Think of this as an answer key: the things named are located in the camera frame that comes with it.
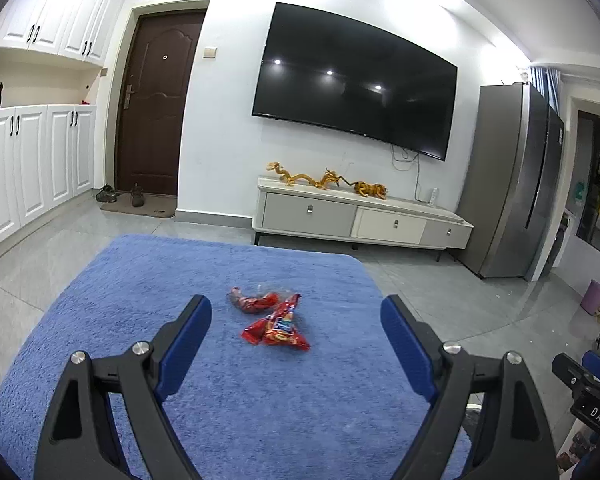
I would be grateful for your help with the dark brown door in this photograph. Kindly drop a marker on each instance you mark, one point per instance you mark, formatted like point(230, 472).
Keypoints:
point(153, 98)

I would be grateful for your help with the grey refrigerator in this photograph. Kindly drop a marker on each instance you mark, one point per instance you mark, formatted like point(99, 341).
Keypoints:
point(511, 181)

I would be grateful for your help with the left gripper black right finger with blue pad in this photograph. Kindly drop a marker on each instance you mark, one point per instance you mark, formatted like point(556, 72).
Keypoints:
point(509, 437)

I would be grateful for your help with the white upper cupboard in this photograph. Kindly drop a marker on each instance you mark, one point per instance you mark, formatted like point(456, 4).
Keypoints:
point(76, 29)

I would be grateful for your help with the golden dragon figurine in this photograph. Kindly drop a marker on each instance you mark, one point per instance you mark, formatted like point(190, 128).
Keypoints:
point(329, 177)

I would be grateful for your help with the brown shoe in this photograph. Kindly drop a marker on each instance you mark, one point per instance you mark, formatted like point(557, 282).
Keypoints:
point(107, 194)
point(137, 196)

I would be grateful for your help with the golden tiger figurine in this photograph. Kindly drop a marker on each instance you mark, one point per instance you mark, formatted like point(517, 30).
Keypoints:
point(370, 190)

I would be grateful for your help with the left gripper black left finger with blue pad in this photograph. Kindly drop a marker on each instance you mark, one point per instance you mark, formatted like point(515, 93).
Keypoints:
point(79, 439)

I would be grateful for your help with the red snack bag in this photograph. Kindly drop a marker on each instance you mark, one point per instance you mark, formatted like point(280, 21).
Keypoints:
point(277, 328)

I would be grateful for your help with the white tv cabinet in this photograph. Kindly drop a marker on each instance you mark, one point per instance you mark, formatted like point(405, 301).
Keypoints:
point(301, 210)

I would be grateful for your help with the brown shoe right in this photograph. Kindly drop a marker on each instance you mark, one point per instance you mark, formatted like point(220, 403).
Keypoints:
point(137, 196)

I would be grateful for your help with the red crumpled wrapper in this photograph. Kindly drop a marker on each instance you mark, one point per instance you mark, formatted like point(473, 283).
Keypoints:
point(258, 300)

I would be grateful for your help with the white cupboard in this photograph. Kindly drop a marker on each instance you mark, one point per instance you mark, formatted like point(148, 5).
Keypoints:
point(76, 29)
point(46, 159)

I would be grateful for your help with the black wall television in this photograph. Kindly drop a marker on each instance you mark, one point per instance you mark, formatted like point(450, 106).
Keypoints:
point(323, 69)

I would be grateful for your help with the blue fluffy blanket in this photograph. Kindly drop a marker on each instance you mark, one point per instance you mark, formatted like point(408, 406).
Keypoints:
point(343, 409)

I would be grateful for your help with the brown shoe left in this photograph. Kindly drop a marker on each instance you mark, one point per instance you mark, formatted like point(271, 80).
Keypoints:
point(107, 194)

